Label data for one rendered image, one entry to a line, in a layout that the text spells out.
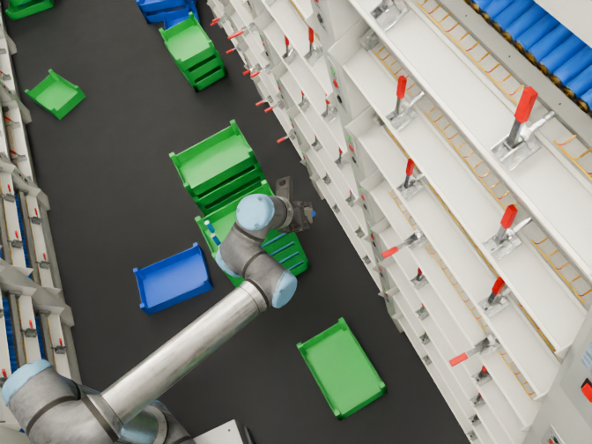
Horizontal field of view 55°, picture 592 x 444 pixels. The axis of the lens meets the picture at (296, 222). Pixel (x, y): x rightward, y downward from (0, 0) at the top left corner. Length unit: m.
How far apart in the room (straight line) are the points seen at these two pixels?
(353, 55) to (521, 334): 0.54
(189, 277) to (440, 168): 1.78
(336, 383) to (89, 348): 1.06
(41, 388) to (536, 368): 0.97
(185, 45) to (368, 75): 2.29
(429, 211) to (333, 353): 1.22
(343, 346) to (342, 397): 0.19
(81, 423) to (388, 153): 0.82
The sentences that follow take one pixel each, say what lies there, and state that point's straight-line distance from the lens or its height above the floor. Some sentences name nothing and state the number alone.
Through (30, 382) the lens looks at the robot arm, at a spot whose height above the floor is 1.02.
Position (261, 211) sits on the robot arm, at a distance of 1.42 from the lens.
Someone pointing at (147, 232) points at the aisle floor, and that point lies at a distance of 2.74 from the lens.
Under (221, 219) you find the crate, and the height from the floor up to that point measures 0.32.
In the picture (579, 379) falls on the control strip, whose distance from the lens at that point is 0.75.
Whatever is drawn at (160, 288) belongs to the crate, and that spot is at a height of 0.00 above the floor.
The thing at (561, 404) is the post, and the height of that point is 1.22.
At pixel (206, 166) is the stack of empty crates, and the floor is 0.32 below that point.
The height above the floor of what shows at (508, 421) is 0.75.
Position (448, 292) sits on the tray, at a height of 0.95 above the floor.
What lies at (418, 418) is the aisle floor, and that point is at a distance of 2.12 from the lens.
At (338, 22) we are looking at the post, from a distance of 1.00.
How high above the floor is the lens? 2.06
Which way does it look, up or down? 56 degrees down
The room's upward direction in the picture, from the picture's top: 24 degrees counter-clockwise
